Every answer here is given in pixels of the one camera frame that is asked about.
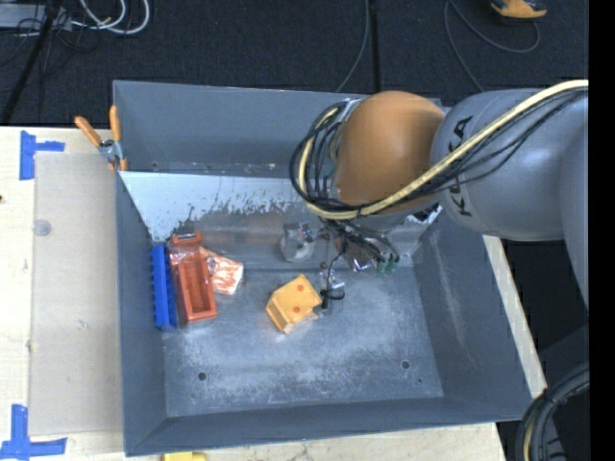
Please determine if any orange plastic box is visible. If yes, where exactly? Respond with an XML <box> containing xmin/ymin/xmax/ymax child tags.
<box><xmin>168</xmin><ymin>231</ymin><xmax>219</xmax><ymax>327</ymax></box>

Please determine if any black cylinder on white bracket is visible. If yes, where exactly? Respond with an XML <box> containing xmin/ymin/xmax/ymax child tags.
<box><xmin>406</xmin><ymin>203</ymin><xmax>444</xmax><ymax>228</ymax></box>

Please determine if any orange and white packet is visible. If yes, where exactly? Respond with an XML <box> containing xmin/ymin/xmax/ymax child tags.
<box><xmin>198</xmin><ymin>246</ymin><xmax>245</xmax><ymax>298</ymax></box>

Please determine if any pale wood board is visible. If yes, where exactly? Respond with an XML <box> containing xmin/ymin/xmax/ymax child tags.
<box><xmin>28</xmin><ymin>151</ymin><xmax>127</xmax><ymax>437</ymax></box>

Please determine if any blue studded toy brick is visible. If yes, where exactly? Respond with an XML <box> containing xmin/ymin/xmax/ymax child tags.
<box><xmin>149</xmin><ymin>242</ymin><xmax>180</xmax><ymax>331</ymax></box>

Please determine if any grey metal bin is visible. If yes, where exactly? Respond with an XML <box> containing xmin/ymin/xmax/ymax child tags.
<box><xmin>111</xmin><ymin>80</ymin><xmax>535</xmax><ymax>456</ymax></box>

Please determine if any yellow toy cheese wedge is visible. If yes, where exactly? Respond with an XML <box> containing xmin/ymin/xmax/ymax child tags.
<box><xmin>265</xmin><ymin>274</ymin><xmax>324</xmax><ymax>334</ymax></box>

